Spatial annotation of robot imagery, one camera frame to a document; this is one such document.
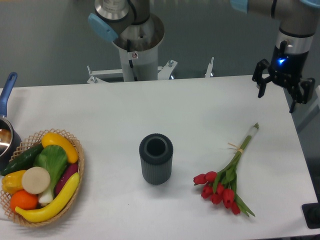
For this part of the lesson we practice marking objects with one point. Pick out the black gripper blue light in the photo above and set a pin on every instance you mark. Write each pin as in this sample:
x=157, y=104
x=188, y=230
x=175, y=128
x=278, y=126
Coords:
x=285, y=70

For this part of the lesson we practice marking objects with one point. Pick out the red tulip bouquet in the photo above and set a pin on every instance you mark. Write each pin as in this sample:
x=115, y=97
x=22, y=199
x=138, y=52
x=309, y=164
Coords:
x=221, y=186

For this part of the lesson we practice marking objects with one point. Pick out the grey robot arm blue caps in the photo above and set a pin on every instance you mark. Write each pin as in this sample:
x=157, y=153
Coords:
x=298, y=19

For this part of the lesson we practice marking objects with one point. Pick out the black device at table edge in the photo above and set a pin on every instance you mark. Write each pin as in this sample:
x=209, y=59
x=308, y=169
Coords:
x=311, y=212

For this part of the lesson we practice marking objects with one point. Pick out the dark grey ribbed vase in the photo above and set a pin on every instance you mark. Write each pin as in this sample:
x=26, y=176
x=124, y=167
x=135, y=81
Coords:
x=156, y=157

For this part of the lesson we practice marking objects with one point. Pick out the purple eggplant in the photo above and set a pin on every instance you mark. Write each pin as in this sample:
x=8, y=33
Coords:
x=69, y=171

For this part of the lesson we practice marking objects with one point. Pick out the green bok choy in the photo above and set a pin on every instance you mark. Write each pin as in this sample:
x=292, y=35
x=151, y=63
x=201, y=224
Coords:
x=52, y=158

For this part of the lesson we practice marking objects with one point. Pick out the woven wicker basket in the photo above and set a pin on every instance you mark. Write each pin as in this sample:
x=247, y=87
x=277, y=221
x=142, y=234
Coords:
x=26, y=144

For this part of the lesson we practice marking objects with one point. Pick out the beige round disc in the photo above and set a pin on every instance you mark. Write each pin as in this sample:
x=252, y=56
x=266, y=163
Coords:
x=36, y=180

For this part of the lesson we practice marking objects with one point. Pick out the green cucumber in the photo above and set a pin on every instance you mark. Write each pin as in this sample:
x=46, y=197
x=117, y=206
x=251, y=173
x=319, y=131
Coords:
x=23, y=161

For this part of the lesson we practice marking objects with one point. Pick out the yellow banana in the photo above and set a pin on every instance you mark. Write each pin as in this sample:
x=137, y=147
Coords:
x=56, y=206

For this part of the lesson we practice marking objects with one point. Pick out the orange fruit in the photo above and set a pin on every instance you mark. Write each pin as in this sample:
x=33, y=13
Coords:
x=23, y=200

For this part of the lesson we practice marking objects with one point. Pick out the yellow bell pepper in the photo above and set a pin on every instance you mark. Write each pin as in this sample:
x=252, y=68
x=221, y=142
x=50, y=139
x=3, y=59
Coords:
x=12, y=182

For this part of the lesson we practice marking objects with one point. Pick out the white metal base frame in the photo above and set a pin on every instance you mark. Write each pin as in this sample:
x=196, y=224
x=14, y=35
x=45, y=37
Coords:
x=167, y=72

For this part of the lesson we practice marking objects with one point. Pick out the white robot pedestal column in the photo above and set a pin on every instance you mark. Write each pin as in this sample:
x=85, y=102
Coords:
x=138, y=50

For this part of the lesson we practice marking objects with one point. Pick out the blue handled saucepan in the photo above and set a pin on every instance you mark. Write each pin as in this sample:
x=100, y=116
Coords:
x=9, y=138

